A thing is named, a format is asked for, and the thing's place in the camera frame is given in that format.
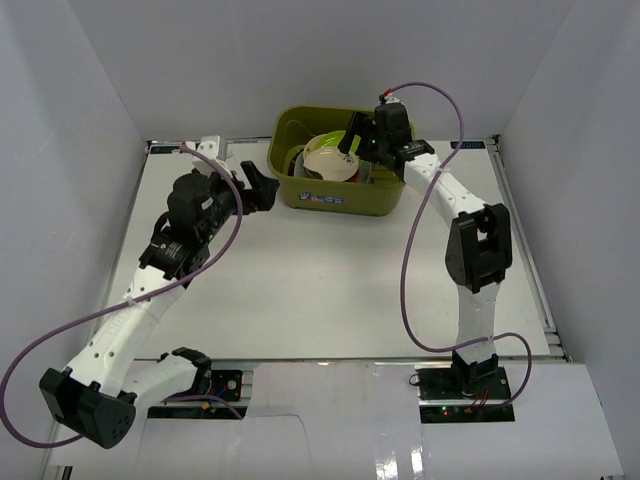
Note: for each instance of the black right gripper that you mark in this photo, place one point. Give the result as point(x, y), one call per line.
point(363, 125)

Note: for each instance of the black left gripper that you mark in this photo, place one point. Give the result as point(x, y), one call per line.
point(245, 193)

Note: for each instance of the lime green plate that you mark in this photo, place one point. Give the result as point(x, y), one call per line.
point(330, 139)

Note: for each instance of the cream plate with black mark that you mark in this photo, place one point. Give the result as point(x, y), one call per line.
point(331, 163)

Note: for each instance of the pale green rectangular dish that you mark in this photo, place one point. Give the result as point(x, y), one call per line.
point(296, 166)

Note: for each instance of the orange plate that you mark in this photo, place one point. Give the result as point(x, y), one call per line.
point(306, 173)

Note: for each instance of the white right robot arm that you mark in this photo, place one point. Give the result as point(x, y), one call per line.
point(479, 245)

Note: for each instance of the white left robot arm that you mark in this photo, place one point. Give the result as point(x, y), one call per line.
point(95, 395)

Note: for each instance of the right corner label sticker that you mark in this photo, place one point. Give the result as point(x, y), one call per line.
point(469, 145)

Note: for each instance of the corner label sticker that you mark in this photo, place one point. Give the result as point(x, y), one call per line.
point(469, 145)
point(164, 150)

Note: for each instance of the left corner label sticker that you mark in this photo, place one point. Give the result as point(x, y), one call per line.
point(164, 150)

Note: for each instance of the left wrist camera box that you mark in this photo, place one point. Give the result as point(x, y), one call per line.
point(214, 148)

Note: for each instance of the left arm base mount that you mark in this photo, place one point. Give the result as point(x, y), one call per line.
point(208, 382)

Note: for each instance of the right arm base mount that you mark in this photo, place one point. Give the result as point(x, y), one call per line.
point(443, 397)

